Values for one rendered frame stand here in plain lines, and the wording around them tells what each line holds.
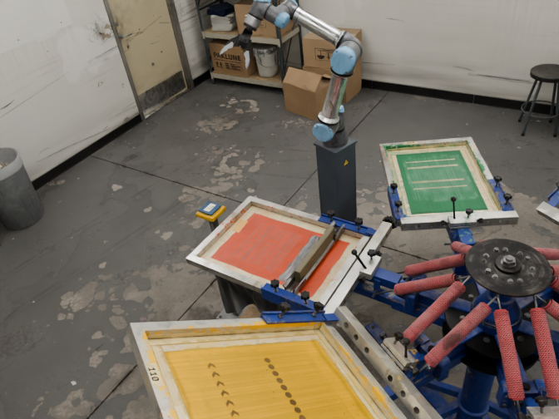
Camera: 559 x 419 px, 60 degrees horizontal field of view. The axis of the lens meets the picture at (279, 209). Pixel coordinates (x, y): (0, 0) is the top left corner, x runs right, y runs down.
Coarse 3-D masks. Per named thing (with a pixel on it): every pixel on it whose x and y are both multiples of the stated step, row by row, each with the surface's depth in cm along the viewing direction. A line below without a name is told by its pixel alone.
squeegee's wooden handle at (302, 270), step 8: (328, 232) 243; (320, 240) 238; (328, 240) 242; (320, 248) 237; (312, 256) 231; (304, 264) 227; (312, 264) 233; (296, 272) 224; (304, 272) 228; (296, 280) 228
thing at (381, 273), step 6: (378, 270) 221; (384, 270) 221; (378, 276) 218; (384, 276) 218; (390, 276) 217; (396, 276) 217; (402, 276) 218; (372, 282) 222; (384, 282) 218; (390, 282) 215; (396, 282) 214
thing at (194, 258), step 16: (240, 208) 278; (272, 208) 276; (288, 208) 273; (224, 224) 268; (320, 224) 262; (208, 240) 259; (368, 240) 245; (192, 256) 250; (352, 256) 237; (224, 272) 239; (256, 288) 229; (336, 288) 224
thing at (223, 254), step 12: (228, 240) 262; (240, 240) 261; (216, 252) 256; (228, 252) 255; (240, 264) 247; (252, 264) 246; (288, 264) 243; (264, 276) 238; (276, 276) 237; (312, 276) 235; (324, 276) 234; (312, 288) 228
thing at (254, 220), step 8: (256, 216) 276; (264, 216) 275; (248, 224) 271; (256, 224) 270; (272, 224) 269; (280, 224) 268; (288, 224) 267; (240, 232) 267; (248, 232) 266; (296, 232) 261; (304, 232) 261; (312, 232) 260; (304, 240) 255; (296, 248) 252; (336, 248) 248; (344, 248) 247; (328, 256) 244; (336, 256) 243; (328, 264) 240
